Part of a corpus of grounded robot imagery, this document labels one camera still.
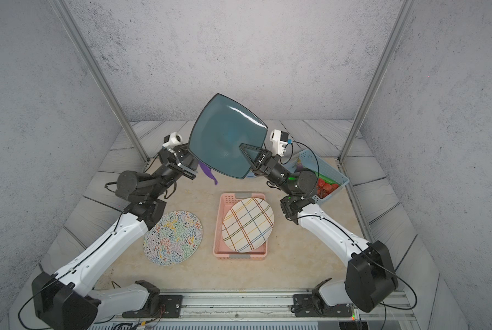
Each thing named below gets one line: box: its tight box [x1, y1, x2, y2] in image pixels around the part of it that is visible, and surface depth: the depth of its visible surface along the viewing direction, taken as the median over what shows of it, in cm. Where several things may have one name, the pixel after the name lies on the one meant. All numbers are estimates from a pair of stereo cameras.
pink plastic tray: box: [213, 192, 268, 261], surface depth 89 cm
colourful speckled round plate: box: [142, 210, 204, 267], surface depth 90 cm
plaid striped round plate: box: [221, 197, 275, 253], surface depth 91 cm
